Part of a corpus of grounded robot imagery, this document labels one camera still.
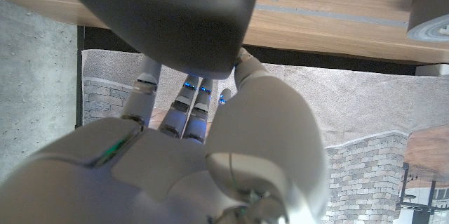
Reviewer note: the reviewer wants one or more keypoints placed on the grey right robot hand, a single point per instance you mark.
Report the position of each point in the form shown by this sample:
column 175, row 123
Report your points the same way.
column 263, row 139

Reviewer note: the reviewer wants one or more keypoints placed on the black glasses case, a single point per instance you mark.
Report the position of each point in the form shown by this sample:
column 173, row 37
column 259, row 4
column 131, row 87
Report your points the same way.
column 168, row 17

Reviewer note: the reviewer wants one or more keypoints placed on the printed room backdrop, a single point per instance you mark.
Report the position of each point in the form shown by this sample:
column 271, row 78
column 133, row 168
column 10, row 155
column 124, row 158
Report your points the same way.
column 368, row 111

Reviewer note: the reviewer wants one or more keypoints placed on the wooden table edge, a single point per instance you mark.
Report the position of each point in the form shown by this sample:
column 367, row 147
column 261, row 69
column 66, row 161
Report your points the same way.
column 333, row 15

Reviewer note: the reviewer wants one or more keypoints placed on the black backdrop stand pole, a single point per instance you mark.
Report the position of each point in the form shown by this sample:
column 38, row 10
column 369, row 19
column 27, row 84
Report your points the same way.
column 80, row 76

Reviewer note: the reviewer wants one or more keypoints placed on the grey duct tape roll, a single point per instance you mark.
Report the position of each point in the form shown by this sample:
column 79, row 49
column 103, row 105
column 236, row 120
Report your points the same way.
column 429, row 13

